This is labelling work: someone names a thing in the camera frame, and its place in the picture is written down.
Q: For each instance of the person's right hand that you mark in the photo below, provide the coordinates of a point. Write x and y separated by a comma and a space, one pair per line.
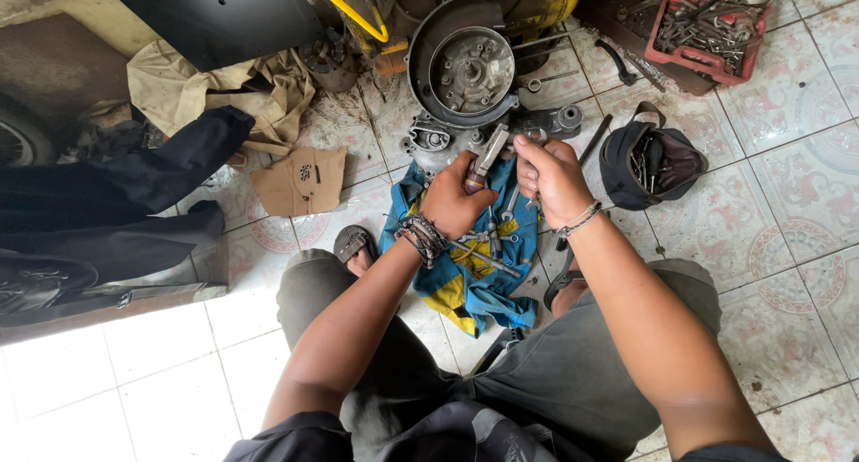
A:
555, 180

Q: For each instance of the person's left hand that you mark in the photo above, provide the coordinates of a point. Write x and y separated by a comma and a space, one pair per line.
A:
451, 204

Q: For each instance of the small silver wrench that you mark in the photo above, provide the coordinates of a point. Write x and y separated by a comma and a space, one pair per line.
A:
532, 204

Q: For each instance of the short silver open-end wrench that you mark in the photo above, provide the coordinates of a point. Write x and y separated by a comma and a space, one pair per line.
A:
511, 204

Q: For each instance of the thin silver combination wrench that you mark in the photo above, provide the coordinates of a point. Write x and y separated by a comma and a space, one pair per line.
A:
493, 236

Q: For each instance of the dark metal rod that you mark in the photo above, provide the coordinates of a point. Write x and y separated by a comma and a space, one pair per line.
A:
596, 138

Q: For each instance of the long silver socket wrench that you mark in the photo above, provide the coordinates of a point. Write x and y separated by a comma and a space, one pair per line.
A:
486, 259

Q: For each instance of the blue and yellow cloth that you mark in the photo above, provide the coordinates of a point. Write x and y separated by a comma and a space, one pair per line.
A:
470, 281

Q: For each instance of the black tool bag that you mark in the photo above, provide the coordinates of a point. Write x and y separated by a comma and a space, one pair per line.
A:
651, 157

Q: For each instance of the person's right sandal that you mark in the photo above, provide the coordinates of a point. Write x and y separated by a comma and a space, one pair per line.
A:
560, 281

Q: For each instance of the person's sandal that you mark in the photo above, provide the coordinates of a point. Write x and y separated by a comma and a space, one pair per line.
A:
560, 281
352, 242

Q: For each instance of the person's left sandal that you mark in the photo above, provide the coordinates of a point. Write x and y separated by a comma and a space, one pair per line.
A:
352, 242

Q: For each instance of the grey scooter engine case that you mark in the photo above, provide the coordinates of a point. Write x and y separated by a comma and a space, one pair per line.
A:
463, 79

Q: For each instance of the black curved wrench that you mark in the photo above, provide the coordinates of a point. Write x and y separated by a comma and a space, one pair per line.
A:
616, 61

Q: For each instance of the small metal nuts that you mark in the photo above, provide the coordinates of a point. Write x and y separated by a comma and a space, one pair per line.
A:
305, 172

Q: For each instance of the brown cardboard piece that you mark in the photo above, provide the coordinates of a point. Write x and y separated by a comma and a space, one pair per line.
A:
298, 183

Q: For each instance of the yellow scooter body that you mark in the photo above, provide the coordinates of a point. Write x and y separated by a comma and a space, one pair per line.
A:
530, 2

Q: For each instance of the round metal clutch part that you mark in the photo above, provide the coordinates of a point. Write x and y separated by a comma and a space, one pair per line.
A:
329, 59

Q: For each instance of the person's grey shorts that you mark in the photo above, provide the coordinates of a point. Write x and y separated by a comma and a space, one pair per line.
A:
537, 381

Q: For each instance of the red tray of tools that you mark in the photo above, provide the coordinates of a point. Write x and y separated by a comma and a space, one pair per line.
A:
711, 26

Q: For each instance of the person's black shirt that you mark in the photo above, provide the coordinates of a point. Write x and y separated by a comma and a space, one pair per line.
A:
436, 438

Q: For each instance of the dirty beige cloth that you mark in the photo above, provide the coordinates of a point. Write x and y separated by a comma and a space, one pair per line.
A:
201, 93

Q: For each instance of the black flat panel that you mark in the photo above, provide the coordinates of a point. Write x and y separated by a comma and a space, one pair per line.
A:
215, 16

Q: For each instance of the black scooter body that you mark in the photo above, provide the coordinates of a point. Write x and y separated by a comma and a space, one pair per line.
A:
100, 214

